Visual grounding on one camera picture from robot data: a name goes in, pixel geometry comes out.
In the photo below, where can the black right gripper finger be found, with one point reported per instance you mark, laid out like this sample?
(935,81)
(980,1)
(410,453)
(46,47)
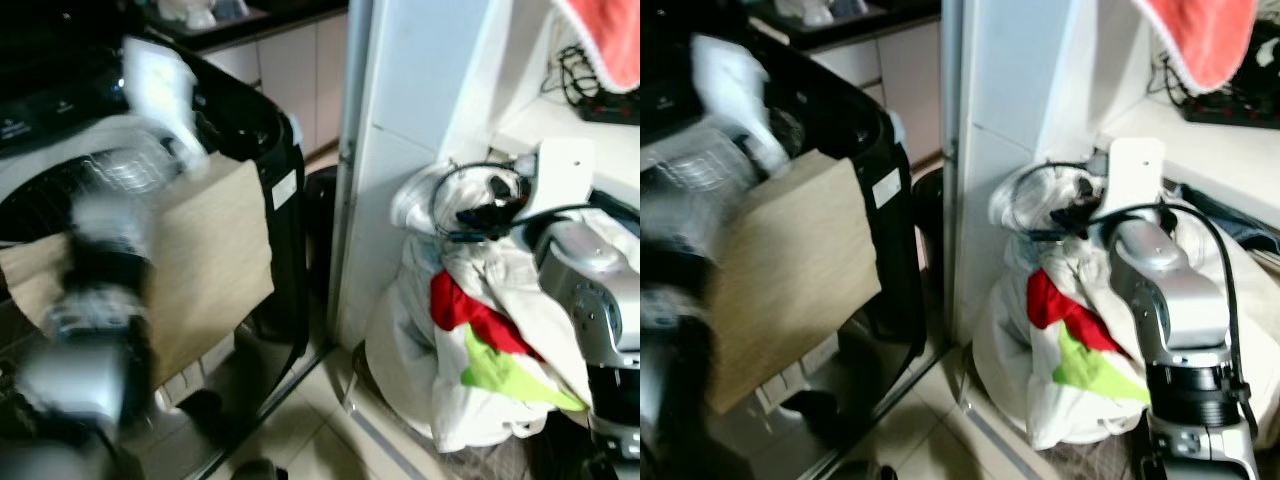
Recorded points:
(475,220)
(1060,222)

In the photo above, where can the white cloth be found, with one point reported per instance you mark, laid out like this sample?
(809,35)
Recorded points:
(735,85)
(160,85)

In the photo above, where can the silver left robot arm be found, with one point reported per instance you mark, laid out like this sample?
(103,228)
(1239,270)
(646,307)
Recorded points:
(670,380)
(85,340)

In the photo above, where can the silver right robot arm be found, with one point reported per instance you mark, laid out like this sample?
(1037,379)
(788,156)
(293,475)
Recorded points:
(1170,300)
(600,290)

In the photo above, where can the black top-load washing machine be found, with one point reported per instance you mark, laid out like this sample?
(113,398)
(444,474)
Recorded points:
(850,120)
(250,130)

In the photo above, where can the red garment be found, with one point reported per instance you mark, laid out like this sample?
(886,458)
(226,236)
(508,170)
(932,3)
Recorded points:
(1065,308)
(470,310)

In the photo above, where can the dark blue garment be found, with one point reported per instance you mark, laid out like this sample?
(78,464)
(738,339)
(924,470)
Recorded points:
(618,208)
(1235,220)

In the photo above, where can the white cabinet panel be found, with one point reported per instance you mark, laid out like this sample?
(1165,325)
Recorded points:
(400,120)
(1000,110)

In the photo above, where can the black bin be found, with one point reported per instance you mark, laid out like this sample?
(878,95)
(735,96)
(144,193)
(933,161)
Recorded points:
(322,230)
(928,215)

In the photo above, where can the green garment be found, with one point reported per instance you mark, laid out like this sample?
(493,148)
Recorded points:
(510,380)
(1095,372)

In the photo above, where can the white laundry pile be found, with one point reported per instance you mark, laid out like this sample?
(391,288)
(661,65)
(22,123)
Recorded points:
(1010,380)
(430,390)

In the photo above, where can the coral red towel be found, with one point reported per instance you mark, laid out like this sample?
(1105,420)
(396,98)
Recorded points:
(1205,40)
(610,40)

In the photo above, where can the beige kitchen cabinet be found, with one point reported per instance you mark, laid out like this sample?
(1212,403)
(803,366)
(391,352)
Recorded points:
(905,70)
(290,70)

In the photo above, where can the beige cloth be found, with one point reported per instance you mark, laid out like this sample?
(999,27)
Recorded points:
(800,270)
(215,250)

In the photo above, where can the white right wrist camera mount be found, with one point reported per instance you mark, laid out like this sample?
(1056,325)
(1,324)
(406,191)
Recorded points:
(1135,175)
(562,175)

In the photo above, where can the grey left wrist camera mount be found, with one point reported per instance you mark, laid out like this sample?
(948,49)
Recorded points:
(110,220)

